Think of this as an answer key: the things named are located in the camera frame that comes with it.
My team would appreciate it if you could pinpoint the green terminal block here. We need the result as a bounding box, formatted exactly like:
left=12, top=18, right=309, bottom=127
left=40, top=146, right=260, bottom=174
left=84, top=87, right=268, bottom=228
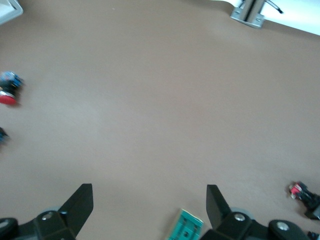
left=167, top=208, right=204, bottom=240

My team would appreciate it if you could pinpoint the brown paper table cover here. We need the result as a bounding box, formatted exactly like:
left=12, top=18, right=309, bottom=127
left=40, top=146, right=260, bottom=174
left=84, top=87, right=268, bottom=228
left=0, top=0, right=320, bottom=240

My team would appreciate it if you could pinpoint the black square switch red block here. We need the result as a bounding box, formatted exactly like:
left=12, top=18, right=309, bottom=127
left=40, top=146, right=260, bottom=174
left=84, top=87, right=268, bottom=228
left=287, top=181, right=320, bottom=221

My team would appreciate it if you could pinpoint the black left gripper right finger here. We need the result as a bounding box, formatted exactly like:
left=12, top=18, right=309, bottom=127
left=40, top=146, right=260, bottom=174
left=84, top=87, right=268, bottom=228
left=199, top=184, right=311, bottom=240

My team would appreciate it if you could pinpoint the aluminium post bracket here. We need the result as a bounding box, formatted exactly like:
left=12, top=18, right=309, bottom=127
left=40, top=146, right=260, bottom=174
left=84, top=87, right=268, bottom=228
left=229, top=0, right=266, bottom=29

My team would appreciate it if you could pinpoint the red button grey block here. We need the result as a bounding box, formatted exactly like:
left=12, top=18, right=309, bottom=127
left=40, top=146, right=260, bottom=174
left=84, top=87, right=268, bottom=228
left=0, top=71, right=25, bottom=106

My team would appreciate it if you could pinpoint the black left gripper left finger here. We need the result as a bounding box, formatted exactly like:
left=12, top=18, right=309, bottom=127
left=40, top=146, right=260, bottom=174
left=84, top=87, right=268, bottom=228
left=0, top=183, right=94, bottom=240

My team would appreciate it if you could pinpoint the white stepped rack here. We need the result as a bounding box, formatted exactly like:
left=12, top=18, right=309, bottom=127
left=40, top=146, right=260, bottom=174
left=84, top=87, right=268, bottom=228
left=0, top=0, right=24, bottom=25

